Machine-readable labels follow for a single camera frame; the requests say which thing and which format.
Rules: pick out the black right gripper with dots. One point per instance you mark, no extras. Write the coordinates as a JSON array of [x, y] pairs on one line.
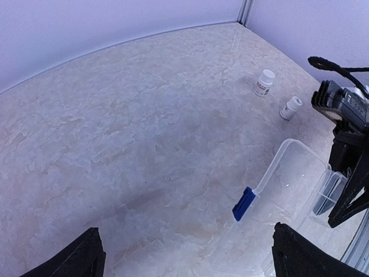
[[348, 156]]

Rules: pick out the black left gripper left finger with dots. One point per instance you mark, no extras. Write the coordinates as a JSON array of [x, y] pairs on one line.
[[82, 257]]

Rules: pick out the clear plastic pill organizer box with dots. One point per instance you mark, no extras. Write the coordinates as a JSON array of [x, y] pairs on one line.
[[298, 189]]

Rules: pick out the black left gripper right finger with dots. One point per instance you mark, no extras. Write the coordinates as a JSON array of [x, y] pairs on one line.
[[293, 255]]

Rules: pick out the aluminium right corner post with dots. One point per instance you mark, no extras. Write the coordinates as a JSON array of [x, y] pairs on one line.
[[244, 13]]

